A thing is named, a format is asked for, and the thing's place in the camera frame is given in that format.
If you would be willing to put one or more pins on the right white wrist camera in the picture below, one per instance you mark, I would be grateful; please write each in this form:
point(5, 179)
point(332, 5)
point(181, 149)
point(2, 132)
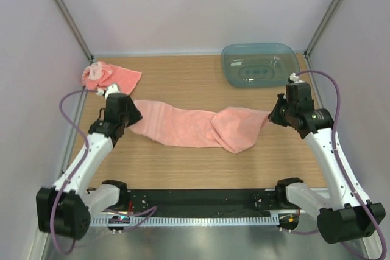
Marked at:
point(294, 78)

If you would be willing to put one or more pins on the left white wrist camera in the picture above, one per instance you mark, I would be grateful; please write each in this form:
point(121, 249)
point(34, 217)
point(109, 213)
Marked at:
point(111, 89)

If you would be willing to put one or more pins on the white slotted cable duct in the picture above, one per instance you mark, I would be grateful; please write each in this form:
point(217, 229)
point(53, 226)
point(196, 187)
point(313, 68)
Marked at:
point(118, 221)

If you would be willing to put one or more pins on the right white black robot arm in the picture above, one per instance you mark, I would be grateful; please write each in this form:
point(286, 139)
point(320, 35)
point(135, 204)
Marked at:
point(348, 213)

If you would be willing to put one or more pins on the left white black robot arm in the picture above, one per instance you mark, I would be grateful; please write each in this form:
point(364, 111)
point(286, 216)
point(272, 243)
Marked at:
point(66, 209)

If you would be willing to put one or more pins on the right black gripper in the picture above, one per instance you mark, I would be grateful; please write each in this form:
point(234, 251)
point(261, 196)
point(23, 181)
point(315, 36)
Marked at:
point(274, 116)

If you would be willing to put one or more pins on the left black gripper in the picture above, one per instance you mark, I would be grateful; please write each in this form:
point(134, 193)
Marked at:
point(136, 114)

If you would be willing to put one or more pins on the right aluminium frame post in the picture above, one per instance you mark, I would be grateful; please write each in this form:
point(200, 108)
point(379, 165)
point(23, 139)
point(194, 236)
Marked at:
point(325, 21)

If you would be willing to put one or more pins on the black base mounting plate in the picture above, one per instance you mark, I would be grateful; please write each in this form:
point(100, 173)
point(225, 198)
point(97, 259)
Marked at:
point(208, 203)

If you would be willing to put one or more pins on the blue translucent plastic tub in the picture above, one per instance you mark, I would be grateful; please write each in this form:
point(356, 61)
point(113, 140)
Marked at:
point(258, 65)

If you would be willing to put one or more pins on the left aluminium frame post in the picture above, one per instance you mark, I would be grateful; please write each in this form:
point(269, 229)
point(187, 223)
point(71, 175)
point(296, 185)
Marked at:
point(74, 29)

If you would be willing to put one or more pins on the light pink towel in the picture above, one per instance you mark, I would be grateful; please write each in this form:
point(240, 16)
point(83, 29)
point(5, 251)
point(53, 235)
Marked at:
point(234, 129)

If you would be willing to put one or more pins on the coral pink printed towel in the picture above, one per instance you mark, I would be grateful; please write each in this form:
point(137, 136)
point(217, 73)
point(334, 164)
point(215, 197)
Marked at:
point(102, 75)

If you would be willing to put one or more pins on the aluminium frame post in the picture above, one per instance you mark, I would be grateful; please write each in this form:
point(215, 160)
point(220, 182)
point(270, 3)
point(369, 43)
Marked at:
point(325, 21)
point(74, 29)

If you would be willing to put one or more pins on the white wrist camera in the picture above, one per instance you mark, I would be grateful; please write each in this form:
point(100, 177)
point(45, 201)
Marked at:
point(111, 89)
point(294, 78)

